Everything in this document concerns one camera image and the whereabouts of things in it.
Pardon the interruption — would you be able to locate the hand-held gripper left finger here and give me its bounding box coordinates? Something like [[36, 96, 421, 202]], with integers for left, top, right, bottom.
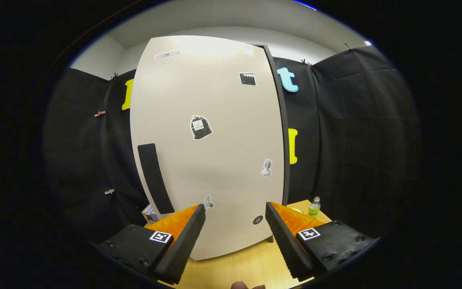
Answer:
[[95, 204, 207, 285]]

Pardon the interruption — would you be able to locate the blue cover book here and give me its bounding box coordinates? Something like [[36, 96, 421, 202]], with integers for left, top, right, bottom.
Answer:
[[142, 204, 160, 224]]

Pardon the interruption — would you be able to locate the dark grey shoe cabinet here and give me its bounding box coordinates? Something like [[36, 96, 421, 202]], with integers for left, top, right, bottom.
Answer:
[[261, 45, 292, 243]]

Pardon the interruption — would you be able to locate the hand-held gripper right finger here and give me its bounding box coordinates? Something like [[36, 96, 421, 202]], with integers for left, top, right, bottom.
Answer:
[[265, 201, 378, 281]]

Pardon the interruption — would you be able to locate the green drink bottle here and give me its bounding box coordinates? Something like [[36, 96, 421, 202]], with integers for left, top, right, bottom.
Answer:
[[307, 196, 321, 220]]

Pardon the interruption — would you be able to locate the black backdrop cloth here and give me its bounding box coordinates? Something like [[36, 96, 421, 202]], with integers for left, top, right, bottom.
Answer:
[[45, 44, 422, 249]]

